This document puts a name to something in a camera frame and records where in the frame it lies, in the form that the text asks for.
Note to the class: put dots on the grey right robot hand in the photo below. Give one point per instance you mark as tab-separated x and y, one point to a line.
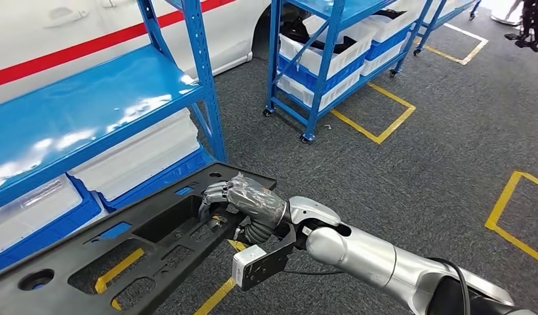
256	200

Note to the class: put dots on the black plastic plate holder part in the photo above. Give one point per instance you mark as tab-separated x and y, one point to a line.
8	302

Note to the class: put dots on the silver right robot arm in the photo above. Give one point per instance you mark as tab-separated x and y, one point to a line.
360	256

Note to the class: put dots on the blue wheeled shelf rack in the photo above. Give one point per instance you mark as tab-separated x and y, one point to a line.
324	65
430	27

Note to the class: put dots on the black car trim part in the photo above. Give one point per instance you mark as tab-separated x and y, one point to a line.
295	30

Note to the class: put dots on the blue metal shelf rack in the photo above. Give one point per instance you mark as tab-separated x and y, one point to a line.
77	117

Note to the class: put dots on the blue plastic crate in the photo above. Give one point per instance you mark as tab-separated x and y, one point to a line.
173	178
384	48
56	237
295	69

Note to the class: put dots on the yellow floor tape square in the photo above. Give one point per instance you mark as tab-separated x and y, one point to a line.
503	199

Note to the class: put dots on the white car with red stripe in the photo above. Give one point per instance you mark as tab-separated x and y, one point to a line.
30	43

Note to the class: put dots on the white round floor base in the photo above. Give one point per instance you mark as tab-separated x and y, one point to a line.
506	18

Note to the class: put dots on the black equipment stand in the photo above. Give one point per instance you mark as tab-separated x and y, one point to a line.
532	21

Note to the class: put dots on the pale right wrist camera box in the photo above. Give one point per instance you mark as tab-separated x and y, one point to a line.
247	265

